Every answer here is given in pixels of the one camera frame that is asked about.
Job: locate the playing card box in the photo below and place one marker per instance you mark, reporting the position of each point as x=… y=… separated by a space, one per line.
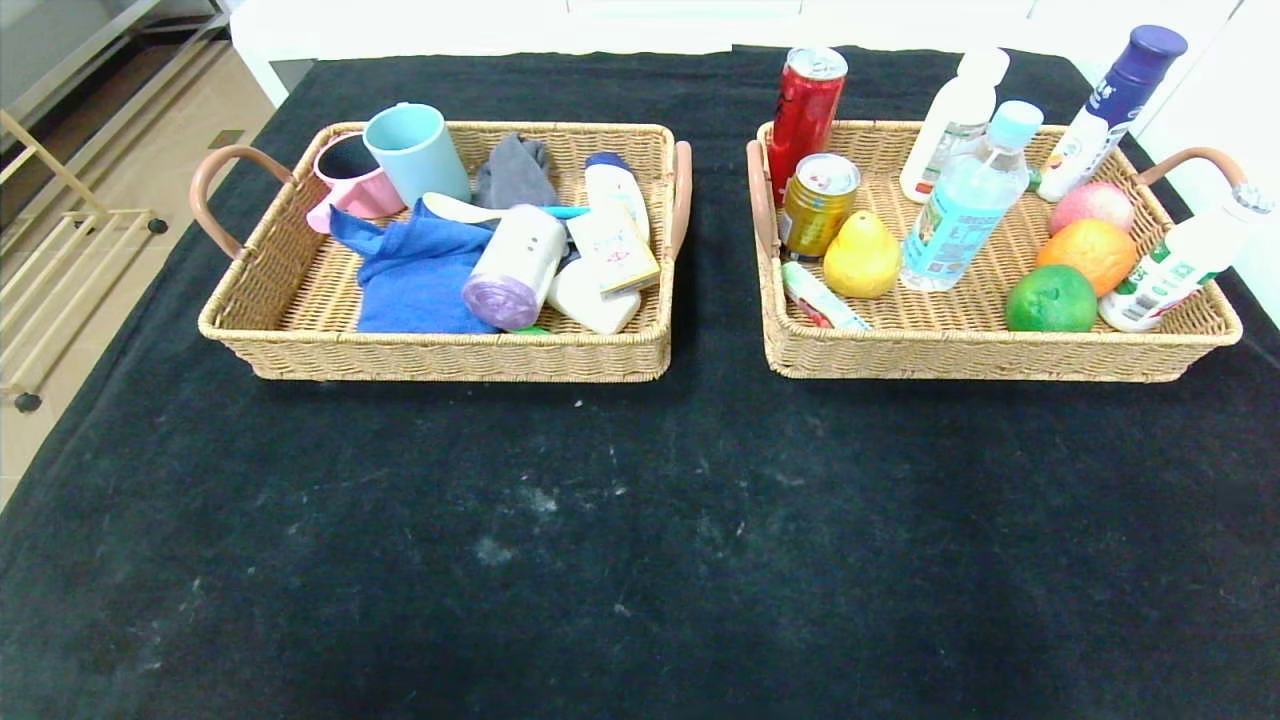
x=617 y=252

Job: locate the purple trash bag roll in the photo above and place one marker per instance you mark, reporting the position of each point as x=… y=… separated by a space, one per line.
x=515 y=267

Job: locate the red Hi-Chew candy pack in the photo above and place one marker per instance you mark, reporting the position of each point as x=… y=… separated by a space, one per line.
x=815 y=297

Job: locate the yellow lemon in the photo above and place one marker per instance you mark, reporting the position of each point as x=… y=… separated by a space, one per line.
x=862 y=257

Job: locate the clear water bottle blue cap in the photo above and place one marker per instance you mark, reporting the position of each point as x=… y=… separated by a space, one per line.
x=950 y=222

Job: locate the orange fruit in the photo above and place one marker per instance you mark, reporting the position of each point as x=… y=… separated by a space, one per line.
x=1088 y=255

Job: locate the wicker basket with food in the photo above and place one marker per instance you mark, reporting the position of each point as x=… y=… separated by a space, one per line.
x=900 y=330

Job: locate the wicker basket with toiletries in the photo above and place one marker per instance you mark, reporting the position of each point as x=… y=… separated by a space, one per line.
x=300 y=290

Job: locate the white soap box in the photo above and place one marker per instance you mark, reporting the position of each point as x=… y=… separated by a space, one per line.
x=592 y=307

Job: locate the small green plastic item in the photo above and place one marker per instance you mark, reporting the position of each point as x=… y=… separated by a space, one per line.
x=532 y=329

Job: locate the white lotion bottle blue cap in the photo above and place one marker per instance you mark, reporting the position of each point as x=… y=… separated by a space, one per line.
x=614 y=182

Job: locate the black tablecloth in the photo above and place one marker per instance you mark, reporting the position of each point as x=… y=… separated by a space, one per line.
x=640 y=550

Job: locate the grey cloth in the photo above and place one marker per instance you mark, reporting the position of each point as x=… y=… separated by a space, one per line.
x=512 y=172

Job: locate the gold drink can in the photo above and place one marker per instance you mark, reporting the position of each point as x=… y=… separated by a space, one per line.
x=817 y=217

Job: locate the white and blue toothbrush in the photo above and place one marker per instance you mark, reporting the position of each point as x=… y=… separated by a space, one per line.
x=452 y=207

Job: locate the blue cloth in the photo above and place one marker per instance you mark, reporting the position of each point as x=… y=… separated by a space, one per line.
x=410 y=280

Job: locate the light teal plastic cup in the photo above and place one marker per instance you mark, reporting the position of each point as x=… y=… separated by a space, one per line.
x=420 y=160

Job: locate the red drink can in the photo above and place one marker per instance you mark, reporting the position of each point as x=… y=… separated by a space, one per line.
x=805 y=112

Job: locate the pink plastic cup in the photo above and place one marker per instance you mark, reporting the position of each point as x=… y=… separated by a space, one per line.
x=357 y=197

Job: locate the white table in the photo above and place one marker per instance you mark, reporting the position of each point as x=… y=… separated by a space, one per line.
x=450 y=25

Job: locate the green citrus fruit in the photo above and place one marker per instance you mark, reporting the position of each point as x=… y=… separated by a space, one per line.
x=1050 y=300

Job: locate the red apple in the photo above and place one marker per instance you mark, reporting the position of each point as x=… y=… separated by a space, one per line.
x=1092 y=203

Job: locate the white bottle purple cap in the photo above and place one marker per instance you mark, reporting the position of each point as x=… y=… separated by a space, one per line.
x=1090 y=132

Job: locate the white yogurt bottle green label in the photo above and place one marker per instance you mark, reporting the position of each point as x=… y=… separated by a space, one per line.
x=1165 y=270

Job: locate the beige wheeled rack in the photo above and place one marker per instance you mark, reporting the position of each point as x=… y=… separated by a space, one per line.
x=60 y=250

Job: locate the grey metal shelf frame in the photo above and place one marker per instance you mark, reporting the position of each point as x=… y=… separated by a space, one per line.
x=110 y=32

